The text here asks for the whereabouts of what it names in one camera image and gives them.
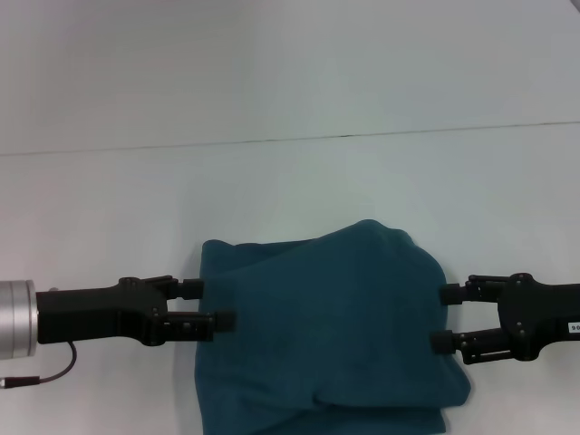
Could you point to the teal t-shirt with FREE print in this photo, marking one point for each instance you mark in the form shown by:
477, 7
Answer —
326, 326

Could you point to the silver and white left arm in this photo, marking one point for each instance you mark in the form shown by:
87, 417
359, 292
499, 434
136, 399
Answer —
17, 319

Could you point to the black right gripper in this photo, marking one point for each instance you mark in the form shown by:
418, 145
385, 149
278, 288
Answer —
539, 315

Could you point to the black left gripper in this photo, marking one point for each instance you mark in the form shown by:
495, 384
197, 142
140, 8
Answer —
104, 315

